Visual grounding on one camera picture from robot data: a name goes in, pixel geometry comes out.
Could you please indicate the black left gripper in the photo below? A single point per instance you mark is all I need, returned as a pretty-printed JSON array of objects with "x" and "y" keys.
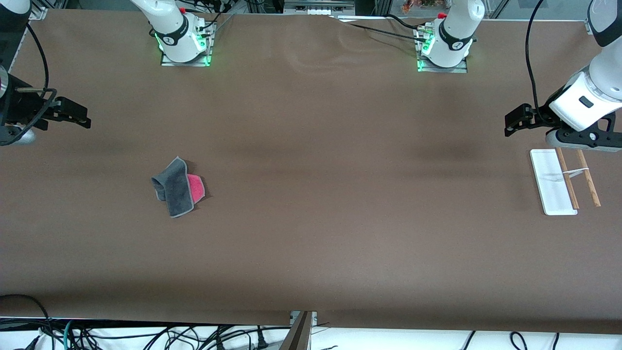
[{"x": 543, "y": 115}]

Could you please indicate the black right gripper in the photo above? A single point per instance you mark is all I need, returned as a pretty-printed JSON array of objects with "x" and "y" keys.
[{"x": 24, "y": 105}]

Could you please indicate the grey and pink towel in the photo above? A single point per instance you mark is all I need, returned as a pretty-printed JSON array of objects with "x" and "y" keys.
[{"x": 177, "y": 189}]

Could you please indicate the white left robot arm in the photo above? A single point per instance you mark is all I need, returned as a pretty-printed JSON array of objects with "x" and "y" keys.
[{"x": 454, "y": 29}]

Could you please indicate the white rack with wooden bars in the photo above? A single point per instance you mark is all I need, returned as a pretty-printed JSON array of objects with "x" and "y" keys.
[{"x": 554, "y": 184}]

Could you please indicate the orange objects pile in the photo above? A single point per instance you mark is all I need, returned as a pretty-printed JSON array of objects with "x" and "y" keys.
[{"x": 423, "y": 6}]

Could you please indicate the white power strip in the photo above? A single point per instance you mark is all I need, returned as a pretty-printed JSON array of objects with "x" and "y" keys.
[{"x": 318, "y": 9}]

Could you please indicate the brown table cover sheet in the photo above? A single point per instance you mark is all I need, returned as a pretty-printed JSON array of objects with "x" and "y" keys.
[{"x": 311, "y": 253}]

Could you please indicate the black power plug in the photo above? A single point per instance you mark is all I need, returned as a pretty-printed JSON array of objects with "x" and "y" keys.
[{"x": 262, "y": 341}]

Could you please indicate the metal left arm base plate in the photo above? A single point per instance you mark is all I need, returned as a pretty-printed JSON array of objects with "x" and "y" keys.
[{"x": 442, "y": 69}]

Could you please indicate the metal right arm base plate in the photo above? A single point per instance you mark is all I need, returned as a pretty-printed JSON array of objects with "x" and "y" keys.
[{"x": 187, "y": 61}]

